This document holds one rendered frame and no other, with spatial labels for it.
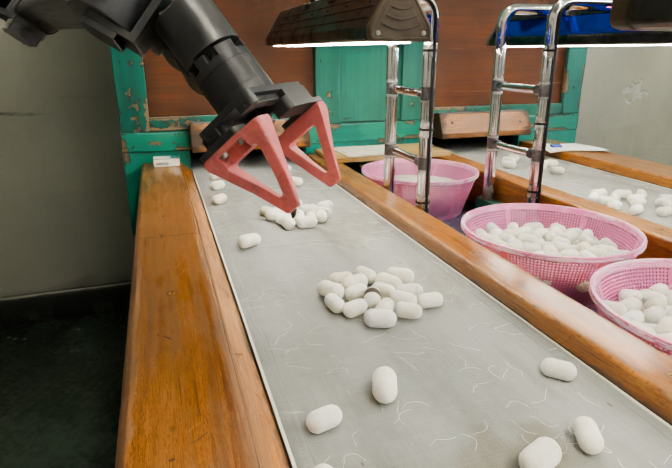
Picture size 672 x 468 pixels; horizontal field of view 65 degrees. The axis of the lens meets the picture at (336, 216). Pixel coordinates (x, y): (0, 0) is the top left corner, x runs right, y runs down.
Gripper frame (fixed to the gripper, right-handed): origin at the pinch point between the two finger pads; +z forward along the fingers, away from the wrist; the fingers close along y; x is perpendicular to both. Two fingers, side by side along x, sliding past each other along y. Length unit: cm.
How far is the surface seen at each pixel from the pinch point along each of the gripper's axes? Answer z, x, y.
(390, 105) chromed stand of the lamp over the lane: -7, -6, -60
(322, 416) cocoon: 15.3, -5.8, 10.5
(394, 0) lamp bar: -12.3, 12.4, -20.5
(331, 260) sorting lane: 8.5, -16.5, -23.7
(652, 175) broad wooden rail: 39, 24, -92
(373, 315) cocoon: 14.5, -6.5, -6.7
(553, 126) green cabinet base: 23, 11, -138
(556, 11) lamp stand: -2, 27, -63
